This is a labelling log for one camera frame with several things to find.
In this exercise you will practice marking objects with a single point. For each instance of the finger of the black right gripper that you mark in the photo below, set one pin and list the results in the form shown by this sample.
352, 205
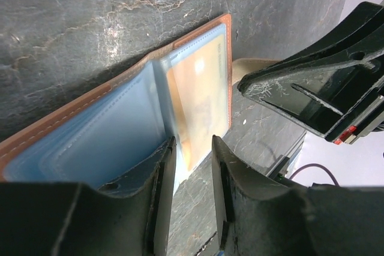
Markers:
333, 88

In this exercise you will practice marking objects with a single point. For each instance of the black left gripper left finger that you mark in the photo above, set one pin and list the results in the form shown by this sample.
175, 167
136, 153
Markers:
127, 216

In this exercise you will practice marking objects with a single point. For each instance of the tan leather card holder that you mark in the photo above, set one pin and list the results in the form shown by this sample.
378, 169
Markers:
112, 128

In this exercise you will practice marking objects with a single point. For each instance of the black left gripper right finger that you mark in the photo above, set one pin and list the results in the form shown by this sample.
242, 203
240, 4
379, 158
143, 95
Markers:
259, 215

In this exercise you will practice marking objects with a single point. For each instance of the beige credit card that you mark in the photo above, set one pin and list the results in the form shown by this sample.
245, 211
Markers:
198, 87

